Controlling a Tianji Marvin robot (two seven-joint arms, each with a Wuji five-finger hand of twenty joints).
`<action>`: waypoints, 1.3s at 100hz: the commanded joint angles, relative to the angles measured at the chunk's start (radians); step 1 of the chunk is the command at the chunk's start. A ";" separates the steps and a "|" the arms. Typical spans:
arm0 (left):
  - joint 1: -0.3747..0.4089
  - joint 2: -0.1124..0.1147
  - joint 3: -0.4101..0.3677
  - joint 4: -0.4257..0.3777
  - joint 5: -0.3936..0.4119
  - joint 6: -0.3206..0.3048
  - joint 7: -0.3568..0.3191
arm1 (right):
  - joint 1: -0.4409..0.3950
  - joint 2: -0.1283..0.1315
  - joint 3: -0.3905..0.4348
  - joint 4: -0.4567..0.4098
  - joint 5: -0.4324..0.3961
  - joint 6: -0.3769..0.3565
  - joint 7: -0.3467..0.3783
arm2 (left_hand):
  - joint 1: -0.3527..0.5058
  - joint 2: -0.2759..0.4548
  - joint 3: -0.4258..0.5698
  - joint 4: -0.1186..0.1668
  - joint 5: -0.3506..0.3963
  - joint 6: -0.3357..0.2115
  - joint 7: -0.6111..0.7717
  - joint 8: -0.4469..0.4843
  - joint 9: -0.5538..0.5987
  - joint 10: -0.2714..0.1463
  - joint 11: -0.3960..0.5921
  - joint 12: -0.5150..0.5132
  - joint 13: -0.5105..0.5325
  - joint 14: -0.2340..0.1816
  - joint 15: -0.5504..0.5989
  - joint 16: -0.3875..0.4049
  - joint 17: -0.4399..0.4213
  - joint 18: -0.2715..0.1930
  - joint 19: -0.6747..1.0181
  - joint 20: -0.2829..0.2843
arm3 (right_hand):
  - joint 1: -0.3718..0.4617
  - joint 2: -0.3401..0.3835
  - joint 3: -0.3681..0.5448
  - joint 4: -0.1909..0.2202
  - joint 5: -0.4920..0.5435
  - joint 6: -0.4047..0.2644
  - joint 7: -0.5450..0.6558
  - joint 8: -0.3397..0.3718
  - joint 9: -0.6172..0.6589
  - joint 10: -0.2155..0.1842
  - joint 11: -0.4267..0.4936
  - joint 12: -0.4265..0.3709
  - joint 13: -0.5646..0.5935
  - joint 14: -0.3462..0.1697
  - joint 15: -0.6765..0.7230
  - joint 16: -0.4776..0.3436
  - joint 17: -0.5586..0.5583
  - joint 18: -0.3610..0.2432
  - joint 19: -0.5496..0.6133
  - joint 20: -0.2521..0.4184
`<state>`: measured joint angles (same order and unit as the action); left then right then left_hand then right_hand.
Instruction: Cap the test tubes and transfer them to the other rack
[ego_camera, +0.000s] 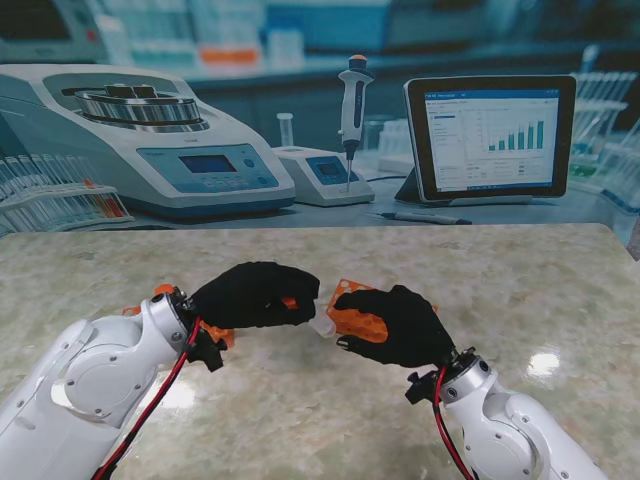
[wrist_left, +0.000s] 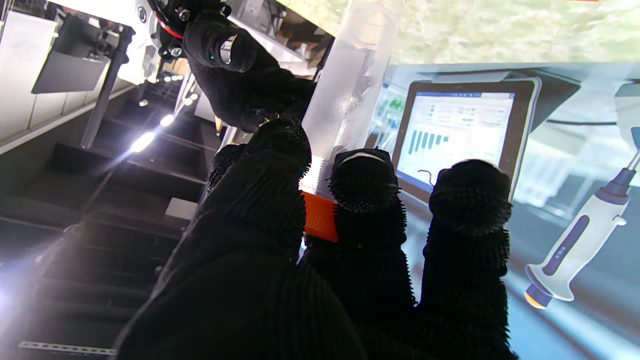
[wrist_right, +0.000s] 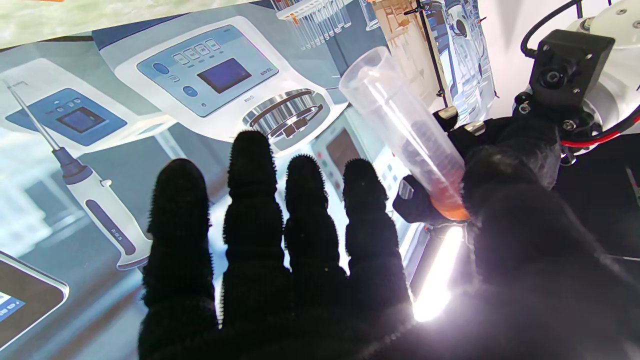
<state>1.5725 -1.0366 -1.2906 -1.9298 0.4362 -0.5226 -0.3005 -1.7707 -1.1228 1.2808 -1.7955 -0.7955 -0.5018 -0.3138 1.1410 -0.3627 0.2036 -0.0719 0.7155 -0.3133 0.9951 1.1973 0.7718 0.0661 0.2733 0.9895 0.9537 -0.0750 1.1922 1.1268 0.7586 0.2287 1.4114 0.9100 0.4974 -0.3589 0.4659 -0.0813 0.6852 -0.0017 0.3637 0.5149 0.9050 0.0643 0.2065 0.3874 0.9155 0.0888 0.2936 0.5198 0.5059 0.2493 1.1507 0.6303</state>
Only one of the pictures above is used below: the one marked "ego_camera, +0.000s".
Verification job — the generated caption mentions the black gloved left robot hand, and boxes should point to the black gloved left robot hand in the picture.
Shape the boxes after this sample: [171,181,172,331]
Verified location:
[191,261,321,331]

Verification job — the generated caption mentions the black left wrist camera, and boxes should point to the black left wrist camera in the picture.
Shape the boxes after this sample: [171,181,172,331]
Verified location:
[188,329,227,374]

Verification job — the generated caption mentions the clear plastic test tube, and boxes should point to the clear plastic test tube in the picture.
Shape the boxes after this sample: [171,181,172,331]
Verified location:
[307,314,339,339]

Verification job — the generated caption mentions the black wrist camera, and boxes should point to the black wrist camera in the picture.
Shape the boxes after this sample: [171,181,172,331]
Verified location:
[188,329,227,374]
[404,370,441,406]

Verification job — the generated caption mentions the red left arm cable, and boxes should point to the red left arm cable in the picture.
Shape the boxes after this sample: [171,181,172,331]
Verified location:
[89,315,202,480]

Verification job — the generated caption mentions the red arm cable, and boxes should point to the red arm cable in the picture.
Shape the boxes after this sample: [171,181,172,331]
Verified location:
[89,315,202,480]
[433,367,476,480]

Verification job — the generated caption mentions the printed laboratory backdrop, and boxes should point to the printed laboratory backdrop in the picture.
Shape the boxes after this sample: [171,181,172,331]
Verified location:
[0,0,640,247]

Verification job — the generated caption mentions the empty orange test tube rack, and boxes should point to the empty orange test tube rack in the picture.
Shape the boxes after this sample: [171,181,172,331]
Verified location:
[122,304,236,351]

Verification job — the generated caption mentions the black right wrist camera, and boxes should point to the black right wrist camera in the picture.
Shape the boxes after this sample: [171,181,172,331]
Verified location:
[404,370,441,406]

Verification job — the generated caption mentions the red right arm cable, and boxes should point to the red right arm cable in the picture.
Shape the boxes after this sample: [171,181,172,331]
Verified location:
[433,367,476,480]

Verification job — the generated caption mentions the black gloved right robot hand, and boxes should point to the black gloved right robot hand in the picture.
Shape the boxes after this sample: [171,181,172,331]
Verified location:
[332,284,457,369]

